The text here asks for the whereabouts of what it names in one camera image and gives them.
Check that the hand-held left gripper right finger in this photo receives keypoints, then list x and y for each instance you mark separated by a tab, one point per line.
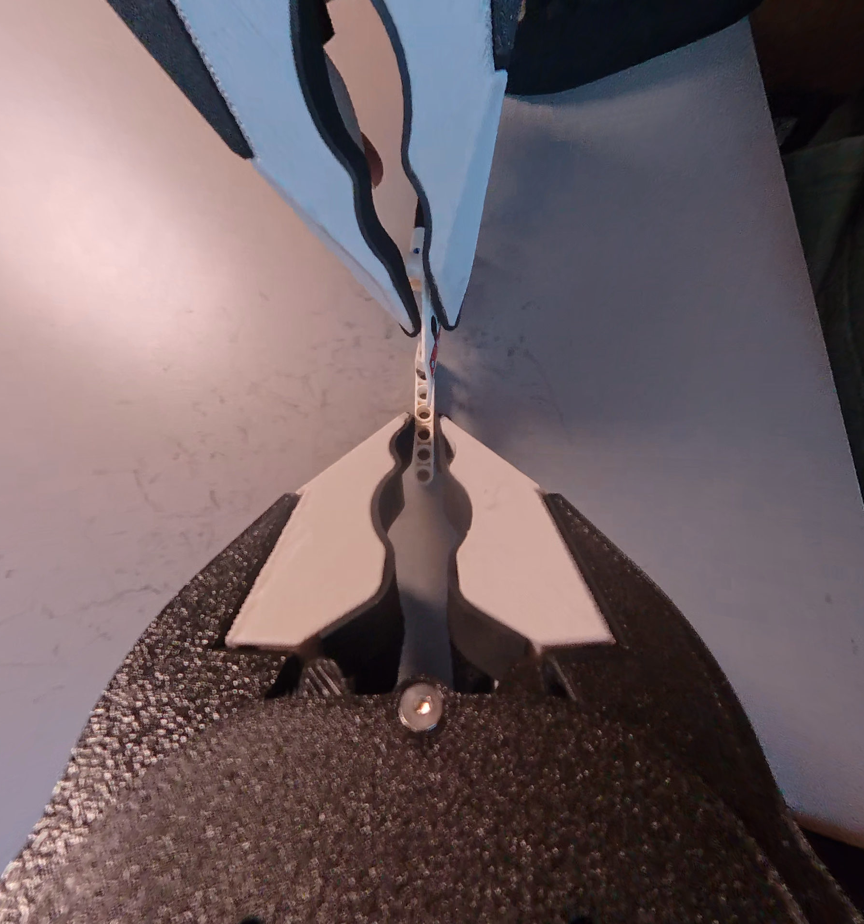
526	556

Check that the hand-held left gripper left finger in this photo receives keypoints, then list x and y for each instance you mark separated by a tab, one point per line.
324	556

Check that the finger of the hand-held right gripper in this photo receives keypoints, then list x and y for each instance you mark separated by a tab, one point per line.
454	116
266	87

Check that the white beam with red label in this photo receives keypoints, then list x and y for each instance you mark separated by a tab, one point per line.
425	426

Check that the white spotted toy brick assembly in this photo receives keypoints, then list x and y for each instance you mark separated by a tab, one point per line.
422	306

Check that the grey desk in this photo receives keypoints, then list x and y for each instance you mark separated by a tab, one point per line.
144	361

